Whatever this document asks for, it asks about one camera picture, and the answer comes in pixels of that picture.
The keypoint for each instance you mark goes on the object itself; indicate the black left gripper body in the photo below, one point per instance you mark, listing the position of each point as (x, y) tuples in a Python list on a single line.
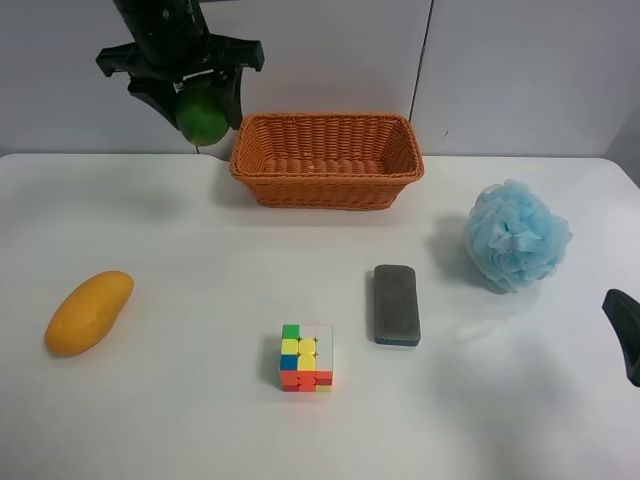
[(171, 40)]

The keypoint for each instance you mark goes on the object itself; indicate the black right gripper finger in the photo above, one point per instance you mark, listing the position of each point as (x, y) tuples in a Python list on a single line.
[(622, 312)]

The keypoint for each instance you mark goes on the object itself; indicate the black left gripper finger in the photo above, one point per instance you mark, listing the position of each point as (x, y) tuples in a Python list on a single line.
[(159, 94), (227, 84)]

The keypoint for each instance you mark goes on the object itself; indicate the green lemon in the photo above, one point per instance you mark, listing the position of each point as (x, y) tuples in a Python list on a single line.
[(200, 118)]

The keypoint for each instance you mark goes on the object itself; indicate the orange wicker basket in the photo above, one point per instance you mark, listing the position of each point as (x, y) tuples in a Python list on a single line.
[(344, 161)]

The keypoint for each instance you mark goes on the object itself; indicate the blue bath loofah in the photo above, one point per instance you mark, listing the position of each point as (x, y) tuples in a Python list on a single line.
[(513, 237)]

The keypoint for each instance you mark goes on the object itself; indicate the grey board eraser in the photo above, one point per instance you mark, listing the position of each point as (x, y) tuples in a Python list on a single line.
[(396, 312)]

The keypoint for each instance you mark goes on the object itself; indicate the yellow mango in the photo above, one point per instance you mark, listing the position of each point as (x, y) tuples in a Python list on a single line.
[(88, 314)]

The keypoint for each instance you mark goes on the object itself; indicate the colourful puzzle cube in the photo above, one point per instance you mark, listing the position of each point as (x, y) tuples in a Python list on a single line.
[(306, 362)]

